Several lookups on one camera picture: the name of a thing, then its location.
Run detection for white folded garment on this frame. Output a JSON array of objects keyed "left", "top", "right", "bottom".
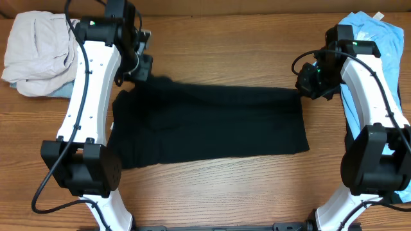
[{"left": 1, "top": 11, "right": 78, "bottom": 83}]

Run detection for dark garment under blue shirt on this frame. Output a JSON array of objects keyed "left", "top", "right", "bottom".
[{"left": 344, "top": 123, "right": 354, "bottom": 151}]

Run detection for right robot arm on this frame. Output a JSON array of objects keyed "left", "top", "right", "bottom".
[{"left": 295, "top": 24, "right": 410, "bottom": 230}]

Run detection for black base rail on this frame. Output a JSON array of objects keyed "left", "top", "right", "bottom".
[{"left": 136, "top": 222, "right": 304, "bottom": 231}]

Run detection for light blue denim jeans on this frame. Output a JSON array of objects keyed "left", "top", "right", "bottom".
[{"left": 10, "top": 80, "right": 74, "bottom": 98}]

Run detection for black t-shirt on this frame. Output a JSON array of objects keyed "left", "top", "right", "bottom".
[{"left": 108, "top": 76, "right": 309, "bottom": 169}]

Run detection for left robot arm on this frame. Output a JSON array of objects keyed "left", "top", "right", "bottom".
[{"left": 40, "top": 0, "right": 153, "bottom": 230}]

